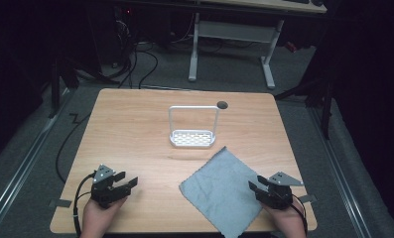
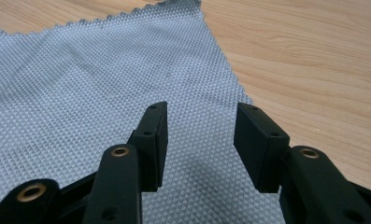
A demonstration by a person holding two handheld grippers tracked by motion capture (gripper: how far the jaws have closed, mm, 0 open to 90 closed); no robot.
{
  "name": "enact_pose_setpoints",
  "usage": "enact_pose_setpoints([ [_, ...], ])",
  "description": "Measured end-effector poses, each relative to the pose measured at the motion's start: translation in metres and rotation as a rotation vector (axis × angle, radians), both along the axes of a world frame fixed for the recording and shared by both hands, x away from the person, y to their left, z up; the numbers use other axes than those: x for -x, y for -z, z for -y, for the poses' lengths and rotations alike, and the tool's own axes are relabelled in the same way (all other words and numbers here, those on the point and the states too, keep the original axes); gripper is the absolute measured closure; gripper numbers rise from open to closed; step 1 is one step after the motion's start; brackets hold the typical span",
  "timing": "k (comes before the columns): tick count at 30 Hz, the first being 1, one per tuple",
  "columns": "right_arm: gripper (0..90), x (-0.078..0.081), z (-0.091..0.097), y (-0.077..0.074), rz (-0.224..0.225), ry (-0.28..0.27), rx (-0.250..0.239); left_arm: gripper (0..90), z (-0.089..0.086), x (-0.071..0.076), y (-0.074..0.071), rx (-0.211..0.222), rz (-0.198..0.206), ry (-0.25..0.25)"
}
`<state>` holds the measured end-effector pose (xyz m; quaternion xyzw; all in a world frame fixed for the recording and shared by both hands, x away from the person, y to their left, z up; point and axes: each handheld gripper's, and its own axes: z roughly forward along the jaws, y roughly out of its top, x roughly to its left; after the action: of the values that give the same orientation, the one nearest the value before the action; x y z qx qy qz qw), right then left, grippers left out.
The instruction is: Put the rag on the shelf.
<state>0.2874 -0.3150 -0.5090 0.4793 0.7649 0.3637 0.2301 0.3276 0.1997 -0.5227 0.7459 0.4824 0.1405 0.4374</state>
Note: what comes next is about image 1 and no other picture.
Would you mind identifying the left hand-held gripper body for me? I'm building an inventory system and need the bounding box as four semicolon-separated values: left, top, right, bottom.
90;164;133;209

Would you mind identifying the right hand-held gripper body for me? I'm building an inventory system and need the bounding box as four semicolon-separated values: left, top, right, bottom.
254;171;305;210

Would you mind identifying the grey-blue cleaning cloth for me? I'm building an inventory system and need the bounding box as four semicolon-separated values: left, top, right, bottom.
179;146;269;238

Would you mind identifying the person's right hand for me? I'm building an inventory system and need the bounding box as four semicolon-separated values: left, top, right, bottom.
260;200;308;238

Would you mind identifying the person's left hand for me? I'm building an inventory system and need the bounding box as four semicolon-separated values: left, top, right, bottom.
79;196;128;238

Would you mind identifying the grey tape strip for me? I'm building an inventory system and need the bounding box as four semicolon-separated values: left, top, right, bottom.
298;193;319;204
48;197;72;209

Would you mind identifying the white rack with perforated base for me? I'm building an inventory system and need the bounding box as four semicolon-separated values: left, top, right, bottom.
168;104;220;149

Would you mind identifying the black metal stand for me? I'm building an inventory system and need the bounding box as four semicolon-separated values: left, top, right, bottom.
47;54;81;119
273;62;336;141

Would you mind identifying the desk with white legs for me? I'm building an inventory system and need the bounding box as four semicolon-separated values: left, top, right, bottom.
187;0;328;90

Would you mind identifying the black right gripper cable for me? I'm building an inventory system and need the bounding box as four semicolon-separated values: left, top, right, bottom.
291;193;309;236

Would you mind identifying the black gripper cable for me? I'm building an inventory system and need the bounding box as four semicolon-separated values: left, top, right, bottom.
72;173;96;238
291;193;309;236

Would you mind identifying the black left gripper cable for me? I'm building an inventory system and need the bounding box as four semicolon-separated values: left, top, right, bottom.
72;173;96;238

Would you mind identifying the black floor cable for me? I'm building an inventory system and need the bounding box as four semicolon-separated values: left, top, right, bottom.
55;112;92;184

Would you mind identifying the silver floor rail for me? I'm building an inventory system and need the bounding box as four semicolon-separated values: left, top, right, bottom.
0;88;71;238
307;105;375;238

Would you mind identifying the bundle of black floor cables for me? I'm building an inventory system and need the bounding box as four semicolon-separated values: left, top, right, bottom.
98;19;160;90

